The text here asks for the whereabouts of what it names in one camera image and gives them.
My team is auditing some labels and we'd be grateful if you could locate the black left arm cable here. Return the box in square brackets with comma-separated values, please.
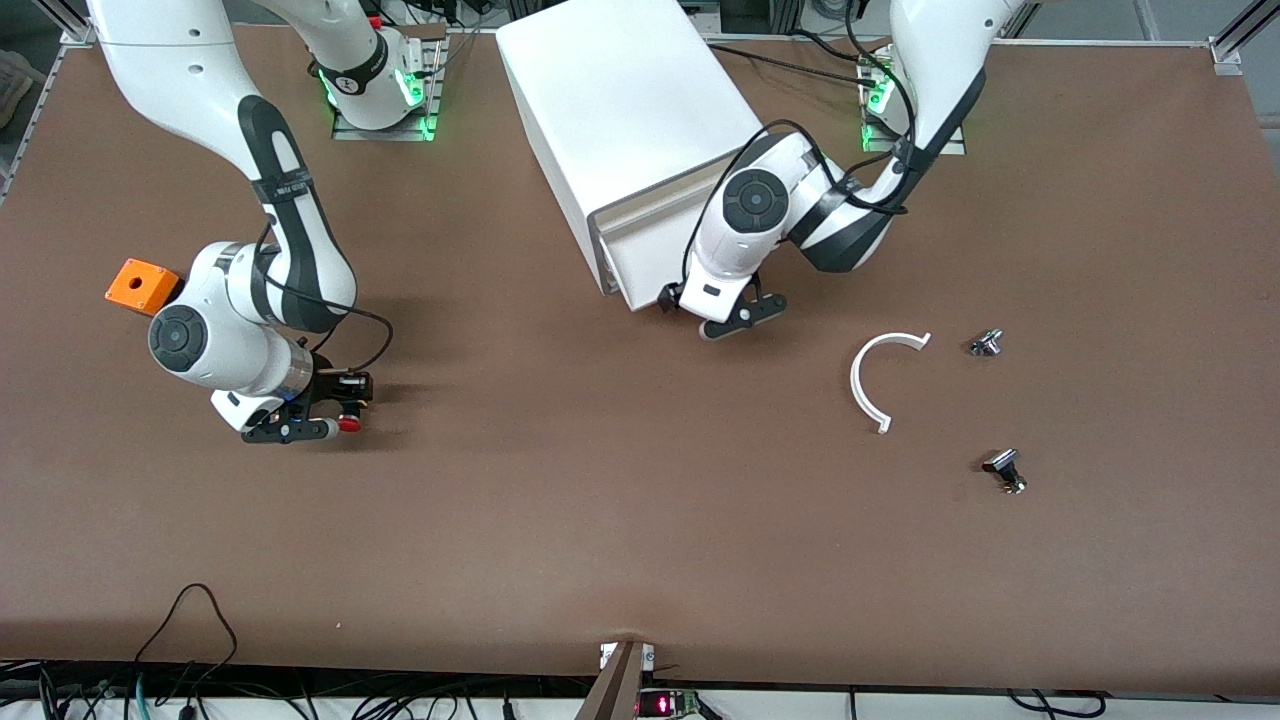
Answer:
[682, 0, 919, 293]

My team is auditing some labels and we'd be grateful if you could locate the black cable loop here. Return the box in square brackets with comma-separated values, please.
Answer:
[133, 582, 240, 693]

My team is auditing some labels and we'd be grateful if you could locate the white curved plastic arc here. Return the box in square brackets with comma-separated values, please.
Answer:
[849, 331, 933, 435]

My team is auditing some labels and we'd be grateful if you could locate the black floor cable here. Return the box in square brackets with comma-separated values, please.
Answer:
[1005, 688, 1109, 719]

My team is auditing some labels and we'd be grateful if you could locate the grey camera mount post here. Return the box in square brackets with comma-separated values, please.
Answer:
[574, 640, 657, 720]

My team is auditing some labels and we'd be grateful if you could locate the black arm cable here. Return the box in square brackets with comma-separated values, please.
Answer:
[254, 218, 395, 379]
[682, 0, 919, 293]

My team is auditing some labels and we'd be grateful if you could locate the aluminium frame profile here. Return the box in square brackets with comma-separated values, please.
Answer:
[1207, 0, 1280, 78]
[33, 0, 103, 49]

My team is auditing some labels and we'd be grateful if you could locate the small red LED device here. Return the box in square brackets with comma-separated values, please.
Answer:
[638, 689, 703, 719]

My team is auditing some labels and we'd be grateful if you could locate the black table cable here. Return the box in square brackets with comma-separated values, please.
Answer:
[705, 40, 886, 89]

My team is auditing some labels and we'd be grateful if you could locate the orange button enclosure box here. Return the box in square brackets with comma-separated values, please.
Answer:
[104, 258, 185, 315]

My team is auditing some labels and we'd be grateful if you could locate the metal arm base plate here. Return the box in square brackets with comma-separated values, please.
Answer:
[859, 45, 969, 156]
[331, 24, 447, 142]

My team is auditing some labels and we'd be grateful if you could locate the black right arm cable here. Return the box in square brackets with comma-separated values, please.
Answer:
[254, 218, 395, 379]

